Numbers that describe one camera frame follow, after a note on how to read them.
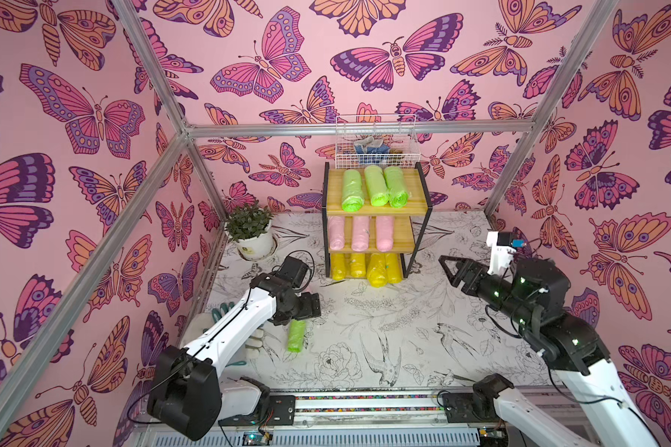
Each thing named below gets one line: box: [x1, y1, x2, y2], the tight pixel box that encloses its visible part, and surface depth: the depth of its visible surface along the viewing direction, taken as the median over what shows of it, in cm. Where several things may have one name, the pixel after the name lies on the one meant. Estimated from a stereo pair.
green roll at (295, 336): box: [287, 318, 307, 353], surface depth 85 cm
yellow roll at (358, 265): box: [349, 253, 367, 279], surface depth 101 cm
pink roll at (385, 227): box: [376, 215, 395, 253], surface depth 89 cm
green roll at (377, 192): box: [364, 164, 389, 207], surface depth 76 cm
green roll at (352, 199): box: [341, 169, 365, 213], surface depth 75 cm
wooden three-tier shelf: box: [321, 162, 434, 279], surface depth 87 cm
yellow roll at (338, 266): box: [331, 253, 346, 282], surface depth 101 cm
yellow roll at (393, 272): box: [384, 252, 403, 285], surface depth 100 cm
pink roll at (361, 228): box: [351, 216, 370, 253], surface depth 88 cm
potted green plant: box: [224, 201, 274, 260], surface depth 97 cm
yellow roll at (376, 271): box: [367, 252, 388, 289], surface depth 99 cm
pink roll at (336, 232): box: [328, 216, 345, 251], surface depth 87 cm
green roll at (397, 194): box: [383, 165, 410, 209], surface depth 76 cm
